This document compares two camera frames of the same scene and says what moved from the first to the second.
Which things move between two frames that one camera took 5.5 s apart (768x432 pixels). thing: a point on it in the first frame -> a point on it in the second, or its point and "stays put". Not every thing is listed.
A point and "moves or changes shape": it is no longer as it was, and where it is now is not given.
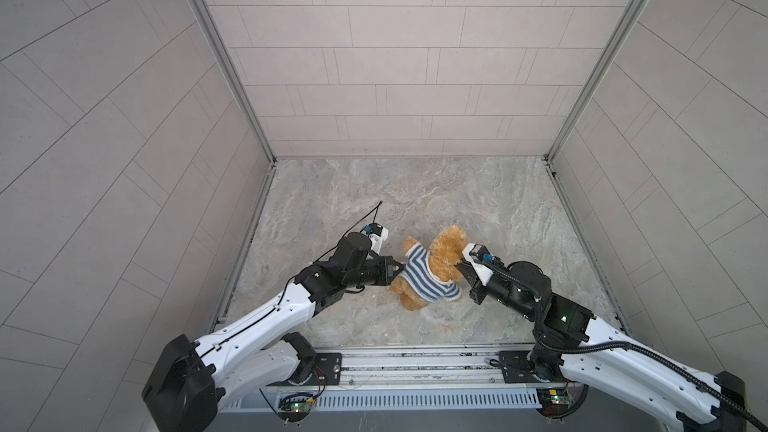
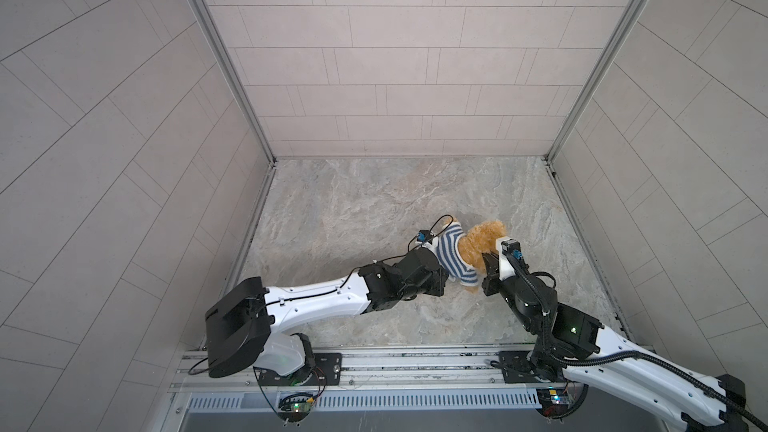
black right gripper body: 477,282 stays put
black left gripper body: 385,269 -> 437,267
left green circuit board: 295,407 stays put
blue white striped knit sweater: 418,279 moves or changes shape
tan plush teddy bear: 431,274 moves or changes shape
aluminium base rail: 425,368 stays put
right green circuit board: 554,402 stays put
